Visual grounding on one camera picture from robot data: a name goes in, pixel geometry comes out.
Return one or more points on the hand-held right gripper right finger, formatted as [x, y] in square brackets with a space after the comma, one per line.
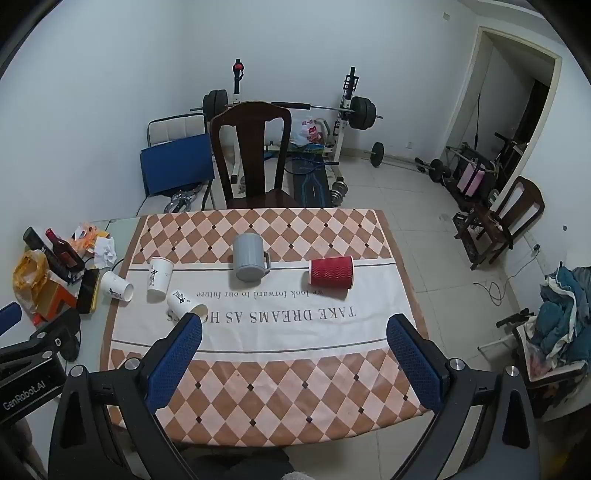
[414, 364]

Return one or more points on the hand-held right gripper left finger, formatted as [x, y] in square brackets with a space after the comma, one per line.
[174, 364]

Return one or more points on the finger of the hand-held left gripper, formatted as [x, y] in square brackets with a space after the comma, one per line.
[9, 317]
[51, 337]

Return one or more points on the white paper cup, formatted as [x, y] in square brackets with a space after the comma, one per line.
[182, 301]
[159, 279]
[115, 286]

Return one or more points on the red ribbed paper cup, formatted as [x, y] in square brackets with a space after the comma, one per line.
[331, 273]

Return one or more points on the orange box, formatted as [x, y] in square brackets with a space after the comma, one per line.
[53, 300]

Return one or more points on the yellow plastic bag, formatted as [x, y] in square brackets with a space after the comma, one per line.
[28, 277]

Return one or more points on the black phone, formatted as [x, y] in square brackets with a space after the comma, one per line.
[87, 290]

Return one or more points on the black remote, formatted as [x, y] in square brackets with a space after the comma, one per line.
[33, 237]

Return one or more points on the red bottle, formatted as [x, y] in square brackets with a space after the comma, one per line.
[62, 247]

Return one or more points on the crumpled white paper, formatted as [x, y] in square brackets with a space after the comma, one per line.
[105, 253]

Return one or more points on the orange snack wrapper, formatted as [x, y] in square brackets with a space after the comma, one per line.
[87, 235]

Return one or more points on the checkered printed tablecloth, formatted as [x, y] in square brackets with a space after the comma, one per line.
[281, 337]

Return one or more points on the white folding rack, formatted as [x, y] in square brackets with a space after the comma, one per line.
[524, 341]

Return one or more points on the grey mug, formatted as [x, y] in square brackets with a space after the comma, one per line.
[248, 258]

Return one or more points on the pile of clothes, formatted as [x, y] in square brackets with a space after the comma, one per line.
[559, 318]

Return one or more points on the chrome metal hand grip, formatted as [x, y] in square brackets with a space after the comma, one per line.
[182, 198]

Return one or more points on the chrome dumbbell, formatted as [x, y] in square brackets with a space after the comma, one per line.
[339, 191]

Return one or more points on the exercise machine with pink pad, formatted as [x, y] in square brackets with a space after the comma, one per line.
[471, 177]

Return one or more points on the black dumbbells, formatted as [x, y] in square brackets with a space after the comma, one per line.
[435, 169]

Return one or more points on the dark wooden chair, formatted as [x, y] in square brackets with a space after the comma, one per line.
[251, 134]
[521, 199]

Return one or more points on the blue board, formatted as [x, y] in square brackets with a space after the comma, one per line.
[178, 164]

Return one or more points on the small barbell with black plate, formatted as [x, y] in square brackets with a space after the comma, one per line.
[377, 153]

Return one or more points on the blue badminton racket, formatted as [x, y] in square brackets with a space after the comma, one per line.
[318, 164]

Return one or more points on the white padded chair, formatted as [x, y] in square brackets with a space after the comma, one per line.
[178, 126]

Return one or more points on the white bench press rack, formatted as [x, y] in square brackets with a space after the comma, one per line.
[341, 136]

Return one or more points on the white printed plastic bag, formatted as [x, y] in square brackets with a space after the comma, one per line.
[310, 131]

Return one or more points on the barbell with black plates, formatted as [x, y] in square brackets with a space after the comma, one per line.
[361, 112]

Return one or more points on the door frame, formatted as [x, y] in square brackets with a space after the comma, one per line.
[554, 115]

